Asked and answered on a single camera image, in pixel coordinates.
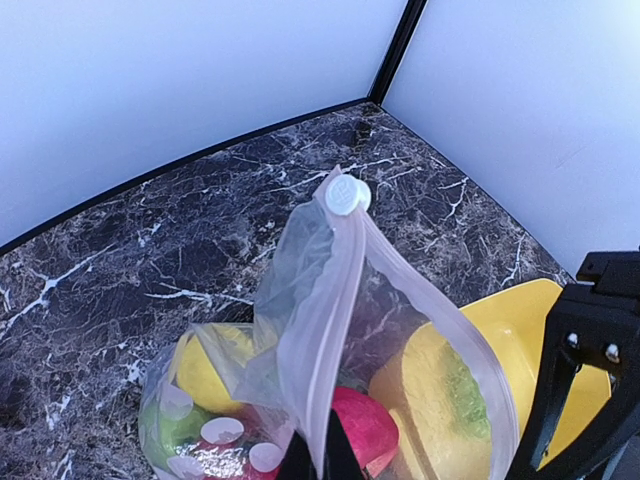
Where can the red toy apple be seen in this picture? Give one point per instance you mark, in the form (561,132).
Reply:
(241,459)

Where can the yellow plastic basket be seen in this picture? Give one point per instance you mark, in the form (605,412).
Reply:
(411,384)

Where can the orange toy carrot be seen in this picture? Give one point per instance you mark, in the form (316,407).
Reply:
(374,468)

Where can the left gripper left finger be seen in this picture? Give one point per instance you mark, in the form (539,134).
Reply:
(297,463)

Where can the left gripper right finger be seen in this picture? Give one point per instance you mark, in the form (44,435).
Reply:
(340,462)

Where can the yellow toy apple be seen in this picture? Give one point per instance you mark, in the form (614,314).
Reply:
(196,375)

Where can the clear zip top bag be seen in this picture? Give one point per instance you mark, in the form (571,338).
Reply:
(336,303)

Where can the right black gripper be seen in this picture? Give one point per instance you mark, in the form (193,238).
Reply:
(595,322)

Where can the right black frame post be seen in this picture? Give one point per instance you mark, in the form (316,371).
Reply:
(394,55)

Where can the green toy cucumber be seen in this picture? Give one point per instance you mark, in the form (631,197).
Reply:
(469,412)

